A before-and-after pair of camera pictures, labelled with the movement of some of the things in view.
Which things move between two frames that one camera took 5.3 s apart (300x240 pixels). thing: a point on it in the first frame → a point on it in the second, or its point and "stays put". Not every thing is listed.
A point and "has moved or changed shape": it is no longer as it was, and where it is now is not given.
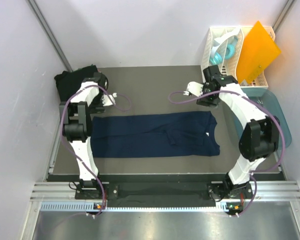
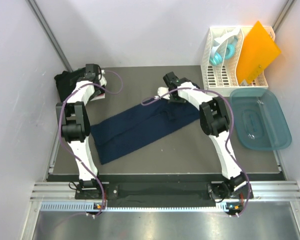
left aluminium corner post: x=50 y=34 stays put
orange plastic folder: x=258 y=50 stays put
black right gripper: x=203 y=102 → x=181 y=100
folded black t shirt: x=68 y=82 stays put
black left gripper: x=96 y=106 → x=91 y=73
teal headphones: x=216 y=56 stays put
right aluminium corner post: x=282 y=15 stays put
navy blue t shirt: x=168 y=134 has moved or changed shape
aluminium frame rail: x=262 y=191 stays put
